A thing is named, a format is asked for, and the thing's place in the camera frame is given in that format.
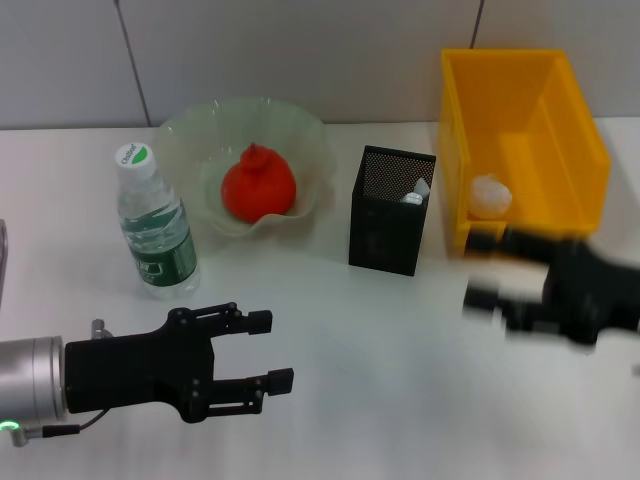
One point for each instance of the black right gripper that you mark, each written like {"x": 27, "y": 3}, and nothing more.
{"x": 595, "y": 295}

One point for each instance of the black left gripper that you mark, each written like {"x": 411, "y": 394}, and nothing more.
{"x": 135, "y": 370}

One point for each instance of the white paper ball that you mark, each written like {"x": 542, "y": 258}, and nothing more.
{"x": 491, "y": 197}

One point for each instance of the grey glitter pen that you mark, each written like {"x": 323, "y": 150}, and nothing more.
{"x": 422, "y": 187}

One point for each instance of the clear green-label water bottle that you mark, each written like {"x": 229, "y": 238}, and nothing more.
{"x": 165, "y": 260}

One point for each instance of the black mesh pen holder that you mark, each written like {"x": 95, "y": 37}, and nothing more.
{"x": 390, "y": 230}

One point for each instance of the pale green glass fruit bowl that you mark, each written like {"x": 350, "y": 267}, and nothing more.
{"x": 200, "y": 145}

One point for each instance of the yellow plastic bin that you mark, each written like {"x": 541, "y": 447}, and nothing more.
{"x": 520, "y": 125}

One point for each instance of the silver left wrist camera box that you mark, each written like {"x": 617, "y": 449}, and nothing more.
{"x": 2, "y": 250}

